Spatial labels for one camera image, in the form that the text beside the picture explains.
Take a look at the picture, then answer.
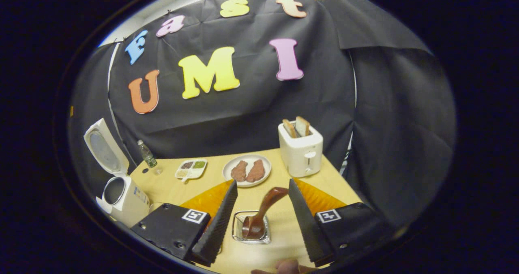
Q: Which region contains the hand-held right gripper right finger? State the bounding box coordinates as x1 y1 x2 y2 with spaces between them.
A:
288 178 396 268

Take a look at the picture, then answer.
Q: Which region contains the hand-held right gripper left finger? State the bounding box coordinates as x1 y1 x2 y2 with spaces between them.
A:
131 180 238 266

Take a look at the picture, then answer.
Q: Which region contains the clear chopstick holder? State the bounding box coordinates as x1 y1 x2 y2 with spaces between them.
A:
232 210 271 245

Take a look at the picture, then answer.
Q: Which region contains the brown wooden spoon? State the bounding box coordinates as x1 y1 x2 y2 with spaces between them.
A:
242 187 289 240

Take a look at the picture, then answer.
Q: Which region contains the white rice cooker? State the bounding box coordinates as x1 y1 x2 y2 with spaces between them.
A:
84 118 150 228

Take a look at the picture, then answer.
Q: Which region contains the brown meat patty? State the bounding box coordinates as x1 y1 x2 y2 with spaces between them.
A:
246 159 266 183
230 161 249 182

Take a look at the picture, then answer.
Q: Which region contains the white divided condiment dish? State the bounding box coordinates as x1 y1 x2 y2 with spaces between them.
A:
175 158 208 183

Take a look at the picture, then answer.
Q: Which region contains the white toaster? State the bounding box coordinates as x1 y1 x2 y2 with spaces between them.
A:
278 121 324 178

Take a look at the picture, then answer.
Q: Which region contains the white round plate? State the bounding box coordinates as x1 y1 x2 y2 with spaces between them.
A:
222 154 272 188

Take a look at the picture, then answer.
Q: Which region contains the clear water bottle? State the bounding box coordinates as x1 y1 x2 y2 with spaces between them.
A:
137 139 158 168

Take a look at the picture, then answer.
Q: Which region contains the black backdrop cloth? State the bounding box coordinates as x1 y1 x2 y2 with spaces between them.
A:
69 0 457 230

